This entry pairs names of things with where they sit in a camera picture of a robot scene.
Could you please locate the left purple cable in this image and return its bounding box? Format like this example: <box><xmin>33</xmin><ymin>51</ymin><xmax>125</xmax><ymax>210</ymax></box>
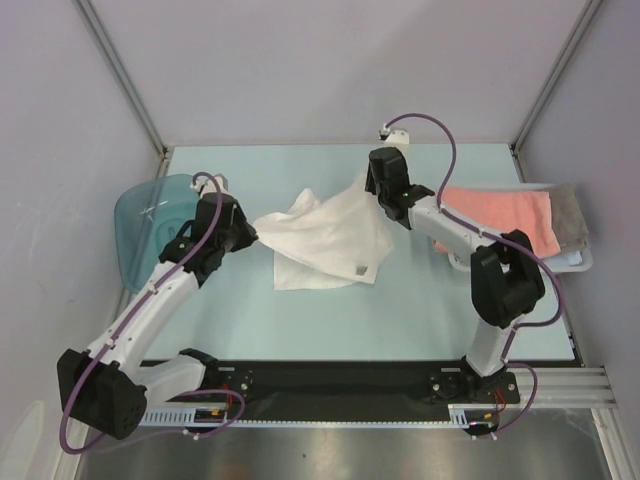
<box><xmin>59</xmin><ymin>172</ymin><xmax>246</xmax><ymax>455</ymax></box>

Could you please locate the white slotted cable duct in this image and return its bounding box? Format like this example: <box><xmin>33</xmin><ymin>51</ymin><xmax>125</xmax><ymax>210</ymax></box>
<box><xmin>140</xmin><ymin>404</ymin><xmax>498</xmax><ymax>430</ymax></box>

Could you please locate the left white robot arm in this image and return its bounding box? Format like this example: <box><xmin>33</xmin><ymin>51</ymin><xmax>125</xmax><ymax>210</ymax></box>
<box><xmin>57</xmin><ymin>191</ymin><xmax>258</xmax><ymax>440</ymax></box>

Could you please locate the grey towel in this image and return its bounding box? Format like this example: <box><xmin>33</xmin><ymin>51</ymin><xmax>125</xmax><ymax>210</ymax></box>
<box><xmin>544</xmin><ymin>183</ymin><xmax>589</xmax><ymax>253</ymax></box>

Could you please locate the teal plastic basin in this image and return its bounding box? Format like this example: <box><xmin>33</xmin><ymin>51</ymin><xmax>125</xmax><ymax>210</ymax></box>
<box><xmin>114</xmin><ymin>172</ymin><xmax>216</xmax><ymax>293</ymax></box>

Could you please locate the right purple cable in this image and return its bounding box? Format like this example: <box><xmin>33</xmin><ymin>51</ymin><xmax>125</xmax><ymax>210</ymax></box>
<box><xmin>382</xmin><ymin>113</ymin><xmax>564</xmax><ymax>439</ymax></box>

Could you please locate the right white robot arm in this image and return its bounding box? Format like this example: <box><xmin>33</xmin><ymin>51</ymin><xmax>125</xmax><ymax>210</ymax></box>
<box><xmin>365</xmin><ymin>147</ymin><xmax>545</xmax><ymax>402</ymax></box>

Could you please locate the aluminium rail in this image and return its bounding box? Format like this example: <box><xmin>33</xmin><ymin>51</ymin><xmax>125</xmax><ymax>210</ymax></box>
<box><xmin>532</xmin><ymin>367</ymin><xmax>617</xmax><ymax>409</ymax></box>

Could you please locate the white towel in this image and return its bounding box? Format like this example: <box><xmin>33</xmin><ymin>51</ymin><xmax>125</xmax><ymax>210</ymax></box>
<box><xmin>253</xmin><ymin>173</ymin><xmax>394</xmax><ymax>291</ymax></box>

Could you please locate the pink towel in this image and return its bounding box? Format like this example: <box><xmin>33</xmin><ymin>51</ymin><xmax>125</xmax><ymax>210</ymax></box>
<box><xmin>443</xmin><ymin>187</ymin><xmax>561</xmax><ymax>258</ymax></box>

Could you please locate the purple cable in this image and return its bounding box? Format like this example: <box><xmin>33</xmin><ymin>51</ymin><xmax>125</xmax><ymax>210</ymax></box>
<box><xmin>382</xmin><ymin>113</ymin><xmax>564</xmax><ymax>439</ymax></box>
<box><xmin>59</xmin><ymin>172</ymin><xmax>246</xmax><ymax>455</ymax></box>

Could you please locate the light blue towel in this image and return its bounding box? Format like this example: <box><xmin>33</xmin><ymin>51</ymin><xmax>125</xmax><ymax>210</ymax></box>
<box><xmin>544</xmin><ymin>251</ymin><xmax>583</xmax><ymax>270</ymax></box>

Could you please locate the white plastic basket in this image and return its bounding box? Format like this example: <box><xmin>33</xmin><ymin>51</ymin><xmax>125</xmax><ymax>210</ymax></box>
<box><xmin>458</xmin><ymin>183</ymin><xmax>593</xmax><ymax>274</ymax></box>

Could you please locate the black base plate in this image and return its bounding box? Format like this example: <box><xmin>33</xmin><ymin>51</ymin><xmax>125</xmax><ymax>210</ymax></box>
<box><xmin>162</xmin><ymin>357</ymin><xmax>521</xmax><ymax>424</ymax></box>

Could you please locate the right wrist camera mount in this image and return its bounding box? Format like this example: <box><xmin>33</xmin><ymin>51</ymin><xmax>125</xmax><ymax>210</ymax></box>
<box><xmin>379</xmin><ymin>125</ymin><xmax>410</xmax><ymax>150</ymax></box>

